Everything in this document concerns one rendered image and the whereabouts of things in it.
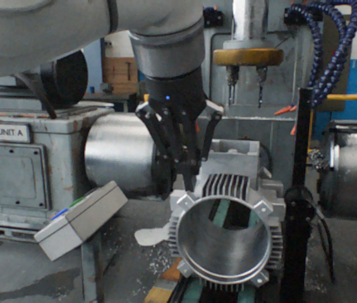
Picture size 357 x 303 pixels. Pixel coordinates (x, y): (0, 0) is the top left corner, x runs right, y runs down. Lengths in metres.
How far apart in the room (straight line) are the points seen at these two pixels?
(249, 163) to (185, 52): 0.28
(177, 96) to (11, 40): 0.21
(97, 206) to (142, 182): 0.32
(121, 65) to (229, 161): 5.44
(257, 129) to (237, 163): 0.43
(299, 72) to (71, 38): 0.89
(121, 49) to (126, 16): 5.88
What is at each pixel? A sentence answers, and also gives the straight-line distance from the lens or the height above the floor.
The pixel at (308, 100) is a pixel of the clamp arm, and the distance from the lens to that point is 0.80.
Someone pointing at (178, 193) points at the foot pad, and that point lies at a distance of 0.64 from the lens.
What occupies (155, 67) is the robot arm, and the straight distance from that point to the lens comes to 0.42.
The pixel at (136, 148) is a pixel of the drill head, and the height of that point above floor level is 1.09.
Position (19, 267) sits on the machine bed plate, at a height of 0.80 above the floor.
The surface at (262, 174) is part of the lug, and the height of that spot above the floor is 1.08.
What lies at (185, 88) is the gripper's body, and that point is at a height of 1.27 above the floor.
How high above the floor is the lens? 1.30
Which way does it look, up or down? 14 degrees down
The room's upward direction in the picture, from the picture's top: straight up
